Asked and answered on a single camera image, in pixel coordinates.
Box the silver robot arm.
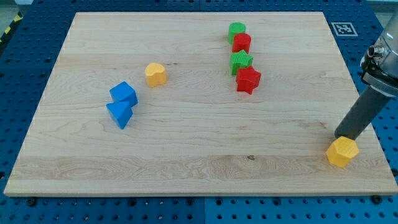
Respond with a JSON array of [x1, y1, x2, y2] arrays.
[[361, 14, 397, 97]]

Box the blue triangle block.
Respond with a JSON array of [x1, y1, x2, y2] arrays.
[[106, 101, 133, 129]]

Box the yellow hexagon block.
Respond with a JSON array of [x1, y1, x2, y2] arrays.
[[326, 136, 359, 168]]

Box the wooden board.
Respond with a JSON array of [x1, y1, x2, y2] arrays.
[[4, 12, 397, 197]]

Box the yellow heart block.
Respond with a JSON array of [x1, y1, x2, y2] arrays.
[[145, 63, 167, 87]]

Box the red star block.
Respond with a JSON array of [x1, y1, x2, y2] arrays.
[[236, 65, 261, 95]]

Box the green star block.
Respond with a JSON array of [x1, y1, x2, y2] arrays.
[[229, 50, 254, 75]]

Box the blue cube block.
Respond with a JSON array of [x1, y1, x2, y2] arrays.
[[109, 82, 139, 107]]

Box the red cylinder block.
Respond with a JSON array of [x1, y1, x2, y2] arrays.
[[232, 33, 252, 53]]

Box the green cylinder block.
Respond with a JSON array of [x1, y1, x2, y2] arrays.
[[228, 22, 246, 45]]

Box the white fiducial marker tag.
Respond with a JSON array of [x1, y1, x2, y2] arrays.
[[331, 22, 358, 37]]

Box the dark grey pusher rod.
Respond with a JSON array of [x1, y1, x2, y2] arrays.
[[334, 86, 392, 140]]

